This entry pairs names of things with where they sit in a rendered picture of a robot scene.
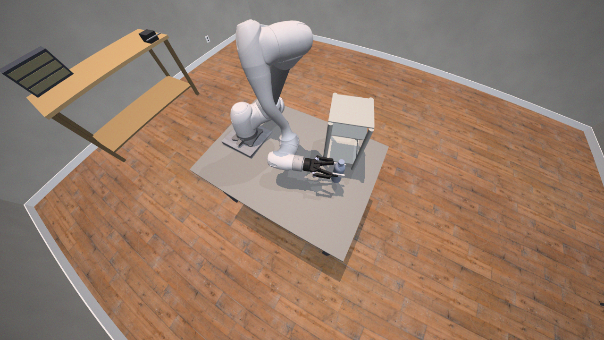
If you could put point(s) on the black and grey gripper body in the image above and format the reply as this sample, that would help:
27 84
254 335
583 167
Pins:
308 165

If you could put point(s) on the blue-grey bottle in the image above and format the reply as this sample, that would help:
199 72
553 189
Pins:
338 168

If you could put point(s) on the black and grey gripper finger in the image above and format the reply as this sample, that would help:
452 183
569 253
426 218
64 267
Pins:
326 174
324 161

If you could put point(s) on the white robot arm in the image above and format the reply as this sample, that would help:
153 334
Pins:
266 55

